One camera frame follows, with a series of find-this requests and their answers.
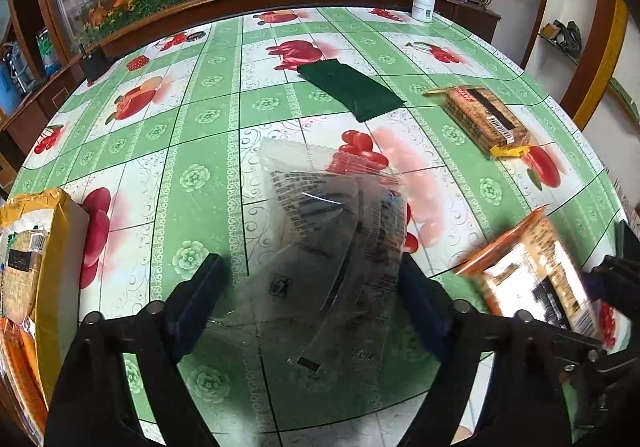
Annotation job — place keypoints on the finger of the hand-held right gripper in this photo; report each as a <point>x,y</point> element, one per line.
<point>617,367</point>
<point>620,277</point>

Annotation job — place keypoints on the green fruit print tablecloth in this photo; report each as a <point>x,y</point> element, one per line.
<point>210,137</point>

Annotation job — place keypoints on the wooden sideboard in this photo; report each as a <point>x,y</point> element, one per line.
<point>475,19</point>

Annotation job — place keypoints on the plastic bottle green label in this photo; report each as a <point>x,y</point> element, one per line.
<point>49,54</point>

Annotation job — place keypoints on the orange barcode cracker packet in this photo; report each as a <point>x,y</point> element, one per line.
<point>530,267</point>

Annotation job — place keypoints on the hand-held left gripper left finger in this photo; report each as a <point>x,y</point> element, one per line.
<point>192,307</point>

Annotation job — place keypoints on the dark green snack packet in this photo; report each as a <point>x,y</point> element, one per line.
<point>350,89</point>

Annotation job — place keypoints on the cracker packet with green ends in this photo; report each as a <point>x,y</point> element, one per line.
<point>22,272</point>

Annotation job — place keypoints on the grey thermos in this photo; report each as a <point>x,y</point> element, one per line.
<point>22,67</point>

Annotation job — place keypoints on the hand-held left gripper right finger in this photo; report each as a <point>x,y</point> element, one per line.
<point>422,299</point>

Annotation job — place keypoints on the plain orange snack packet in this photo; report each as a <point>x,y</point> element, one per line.
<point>22,367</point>

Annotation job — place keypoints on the small black stand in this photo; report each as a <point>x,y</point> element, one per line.
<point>94,64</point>

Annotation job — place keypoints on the dark grey bundle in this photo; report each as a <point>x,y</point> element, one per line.
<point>565,37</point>

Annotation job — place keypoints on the clear plastic packet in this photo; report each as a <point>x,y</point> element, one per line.
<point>310,237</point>

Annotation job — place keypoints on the blue thermos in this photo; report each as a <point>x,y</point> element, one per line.
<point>9,92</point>

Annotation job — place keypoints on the small dark wrapper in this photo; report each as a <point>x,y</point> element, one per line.
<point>196,36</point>

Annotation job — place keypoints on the brown cracker packet yellow ends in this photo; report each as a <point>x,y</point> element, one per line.
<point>480,119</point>

